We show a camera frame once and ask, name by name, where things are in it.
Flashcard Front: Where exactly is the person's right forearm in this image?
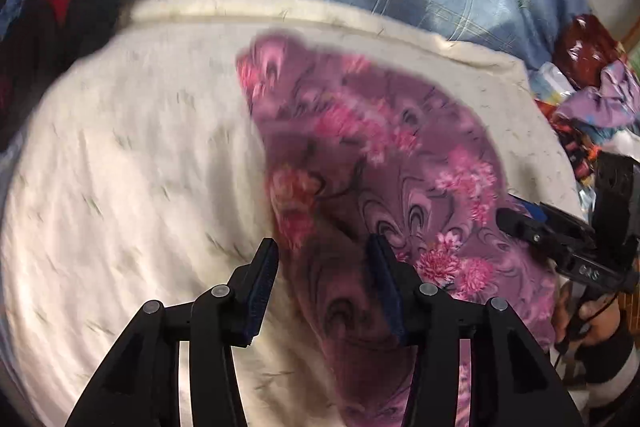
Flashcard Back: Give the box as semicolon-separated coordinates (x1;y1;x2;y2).
582;322;640;418

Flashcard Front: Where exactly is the pink floral garment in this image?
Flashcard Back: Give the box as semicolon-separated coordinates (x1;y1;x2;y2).
235;32;563;427

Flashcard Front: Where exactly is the colourful printed cloth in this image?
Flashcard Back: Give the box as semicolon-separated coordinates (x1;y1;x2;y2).
547;107;608;180

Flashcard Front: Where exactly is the person's right hand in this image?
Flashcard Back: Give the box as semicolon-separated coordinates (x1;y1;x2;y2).
554;284;623;350

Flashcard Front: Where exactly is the glossy red-brown cloth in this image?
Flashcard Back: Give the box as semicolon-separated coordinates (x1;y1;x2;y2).
555;14;628;90

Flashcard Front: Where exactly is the white blanket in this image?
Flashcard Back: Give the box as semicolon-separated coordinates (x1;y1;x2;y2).
0;0;591;427

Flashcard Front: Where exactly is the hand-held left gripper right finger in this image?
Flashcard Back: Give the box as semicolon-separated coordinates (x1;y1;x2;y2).
366;234;583;427

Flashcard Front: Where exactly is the purple cloth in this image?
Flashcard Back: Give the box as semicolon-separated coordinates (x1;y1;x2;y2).
555;57;640;130

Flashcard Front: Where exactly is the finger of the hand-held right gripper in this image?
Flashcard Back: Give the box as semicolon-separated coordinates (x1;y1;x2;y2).
495;207;594;259
519;201;597;239

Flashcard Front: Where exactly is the black and red garment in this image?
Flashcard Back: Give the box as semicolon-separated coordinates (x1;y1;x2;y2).
0;0;156;152

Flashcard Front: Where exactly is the light blue packet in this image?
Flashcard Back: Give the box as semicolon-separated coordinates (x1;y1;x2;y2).
530;62;576;105

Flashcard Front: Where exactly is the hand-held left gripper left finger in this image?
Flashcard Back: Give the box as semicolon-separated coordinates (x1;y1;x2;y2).
65;237;280;427

